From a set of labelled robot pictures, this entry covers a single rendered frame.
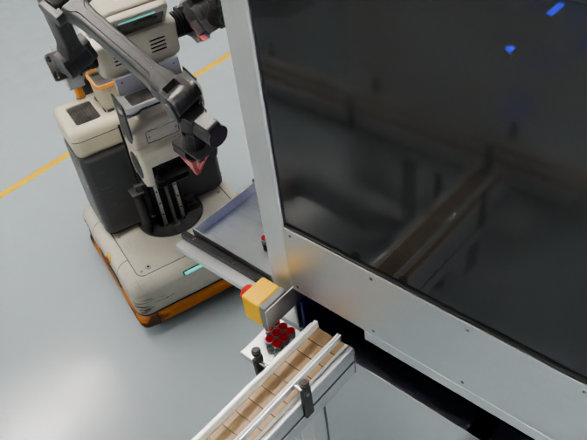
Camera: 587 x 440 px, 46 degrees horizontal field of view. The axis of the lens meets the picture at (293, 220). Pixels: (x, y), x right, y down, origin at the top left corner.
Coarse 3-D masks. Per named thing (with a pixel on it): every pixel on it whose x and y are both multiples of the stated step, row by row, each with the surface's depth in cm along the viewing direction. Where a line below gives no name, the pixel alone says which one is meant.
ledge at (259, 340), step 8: (280, 320) 164; (264, 336) 161; (248, 344) 160; (256, 344) 160; (264, 344) 160; (240, 352) 159; (248, 352) 158; (264, 352) 158; (248, 360) 158; (264, 360) 156; (272, 360) 156
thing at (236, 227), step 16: (240, 192) 196; (256, 192) 201; (224, 208) 193; (240, 208) 196; (256, 208) 196; (208, 224) 191; (224, 224) 192; (240, 224) 191; (256, 224) 190; (208, 240) 184; (224, 240) 187; (240, 240) 186; (256, 240) 186; (240, 256) 177; (256, 256) 181
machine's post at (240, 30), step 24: (240, 0) 109; (240, 24) 112; (240, 48) 116; (240, 72) 120; (240, 96) 124; (264, 96) 120; (264, 120) 123; (264, 144) 128; (264, 168) 133; (264, 192) 138; (264, 216) 143; (288, 264) 148; (288, 288) 154; (288, 312) 161; (312, 432) 195
